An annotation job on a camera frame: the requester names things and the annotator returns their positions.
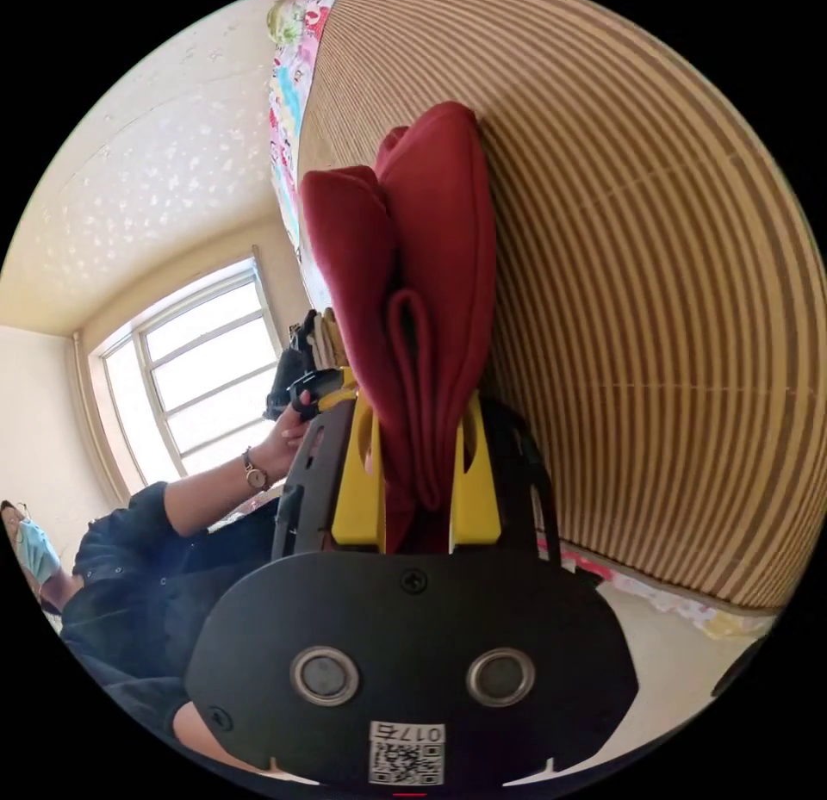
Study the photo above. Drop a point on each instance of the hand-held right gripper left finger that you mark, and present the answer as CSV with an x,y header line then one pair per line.
x,y
352,509

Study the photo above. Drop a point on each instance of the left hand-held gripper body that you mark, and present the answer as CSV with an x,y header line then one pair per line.
x,y
318,386

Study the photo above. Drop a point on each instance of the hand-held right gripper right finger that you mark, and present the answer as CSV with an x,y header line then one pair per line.
x,y
475,509

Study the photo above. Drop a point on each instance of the red long sleeve shirt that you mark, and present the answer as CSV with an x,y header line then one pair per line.
x,y
439,231

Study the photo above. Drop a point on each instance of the person's left forearm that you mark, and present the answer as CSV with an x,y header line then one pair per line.
x,y
213,490

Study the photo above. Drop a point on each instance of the person's left hand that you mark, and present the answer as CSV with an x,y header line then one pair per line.
x,y
281,448

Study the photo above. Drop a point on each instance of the person's right hand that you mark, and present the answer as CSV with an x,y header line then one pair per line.
x,y
194,729

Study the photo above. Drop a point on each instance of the pile of clothes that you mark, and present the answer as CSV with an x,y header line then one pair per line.
x,y
316,338

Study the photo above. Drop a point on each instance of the window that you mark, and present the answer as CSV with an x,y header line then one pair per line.
x,y
194,374

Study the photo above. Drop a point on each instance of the person's body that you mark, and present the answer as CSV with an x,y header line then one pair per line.
x,y
129,593

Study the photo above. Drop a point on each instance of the bed with striped woven mat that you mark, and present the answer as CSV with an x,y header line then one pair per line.
x,y
633,264

